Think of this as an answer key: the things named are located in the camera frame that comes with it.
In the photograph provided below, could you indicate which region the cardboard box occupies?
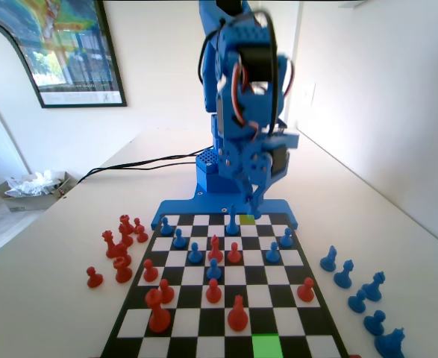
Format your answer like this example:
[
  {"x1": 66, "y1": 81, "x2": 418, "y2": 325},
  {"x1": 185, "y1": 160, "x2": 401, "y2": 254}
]
[{"x1": 0, "y1": 170, "x2": 78, "y2": 214}]

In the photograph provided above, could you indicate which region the blue gripper camera housing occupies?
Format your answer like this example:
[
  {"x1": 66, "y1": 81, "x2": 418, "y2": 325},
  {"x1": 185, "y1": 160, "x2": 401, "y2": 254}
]
[{"x1": 265, "y1": 125, "x2": 301, "y2": 151}]

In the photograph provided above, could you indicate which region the red chess bishop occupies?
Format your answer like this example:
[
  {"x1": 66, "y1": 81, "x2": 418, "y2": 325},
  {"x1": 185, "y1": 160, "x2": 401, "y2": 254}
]
[
  {"x1": 118, "y1": 225, "x2": 134, "y2": 247},
  {"x1": 207, "y1": 234, "x2": 225, "y2": 262}
]

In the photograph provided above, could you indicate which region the red white servo wire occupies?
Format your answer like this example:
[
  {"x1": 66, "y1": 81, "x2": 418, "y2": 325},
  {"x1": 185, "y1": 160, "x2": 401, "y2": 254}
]
[{"x1": 229, "y1": 61, "x2": 264, "y2": 139}]

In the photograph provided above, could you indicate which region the blue base plate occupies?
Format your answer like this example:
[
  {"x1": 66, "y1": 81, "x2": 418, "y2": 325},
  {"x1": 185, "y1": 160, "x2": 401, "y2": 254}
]
[{"x1": 150, "y1": 188, "x2": 298, "y2": 231}]

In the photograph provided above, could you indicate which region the chessboard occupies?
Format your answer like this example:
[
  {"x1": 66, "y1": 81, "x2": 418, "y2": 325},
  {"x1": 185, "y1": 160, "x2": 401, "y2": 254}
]
[{"x1": 98, "y1": 212, "x2": 350, "y2": 358}]

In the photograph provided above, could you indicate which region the framed map poster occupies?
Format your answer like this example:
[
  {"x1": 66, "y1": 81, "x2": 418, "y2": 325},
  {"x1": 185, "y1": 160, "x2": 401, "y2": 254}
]
[{"x1": 0, "y1": 0, "x2": 128, "y2": 110}]

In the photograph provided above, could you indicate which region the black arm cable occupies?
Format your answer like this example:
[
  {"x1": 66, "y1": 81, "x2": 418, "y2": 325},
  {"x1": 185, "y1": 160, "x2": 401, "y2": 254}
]
[{"x1": 198, "y1": 9, "x2": 296, "y2": 130}]

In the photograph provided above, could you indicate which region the black table cable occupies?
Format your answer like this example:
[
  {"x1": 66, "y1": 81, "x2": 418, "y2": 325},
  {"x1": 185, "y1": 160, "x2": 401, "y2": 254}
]
[
  {"x1": 91, "y1": 156, "x2": 199, "y2": 176},
  {"x1": 77, "y1": 147, "x2": 214, "y2": 186}
]

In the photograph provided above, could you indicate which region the crumpled white plastic wrap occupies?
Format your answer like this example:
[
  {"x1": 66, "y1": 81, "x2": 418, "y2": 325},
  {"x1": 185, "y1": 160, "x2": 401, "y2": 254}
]
[{"x1": 4, "y1": 169, "x2": 65, "y2": 198}]

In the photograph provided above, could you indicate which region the red chess queen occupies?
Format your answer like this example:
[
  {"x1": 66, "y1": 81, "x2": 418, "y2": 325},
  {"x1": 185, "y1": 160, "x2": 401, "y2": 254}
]
[{"x1": 101, "y1": 230, "x2": 119, "y2": 259}]

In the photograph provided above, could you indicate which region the blue chess bishop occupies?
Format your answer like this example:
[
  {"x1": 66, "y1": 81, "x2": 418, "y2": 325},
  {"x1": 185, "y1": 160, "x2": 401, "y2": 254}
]
[{"x1": 334, "y1": 260, "x2": 354, "y2": 289}]

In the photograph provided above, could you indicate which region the blue chess king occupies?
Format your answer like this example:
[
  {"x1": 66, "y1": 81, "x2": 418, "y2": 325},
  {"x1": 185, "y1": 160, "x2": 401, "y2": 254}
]
[{"x1": 225, "y1": 203, "x2": 241, "y2": 236}]

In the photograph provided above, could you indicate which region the red chess king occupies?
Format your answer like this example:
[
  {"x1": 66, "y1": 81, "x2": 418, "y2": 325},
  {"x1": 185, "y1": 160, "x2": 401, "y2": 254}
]
[{"x1": 145, "y1": 287, "x2": 172, "y2": 334}]

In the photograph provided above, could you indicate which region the blue crowned chess piece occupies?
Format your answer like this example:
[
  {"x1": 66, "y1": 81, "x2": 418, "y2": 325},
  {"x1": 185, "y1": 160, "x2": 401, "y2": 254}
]
[{"x1": 362, "y1": 271, "x2": 386, "y2": 302}]

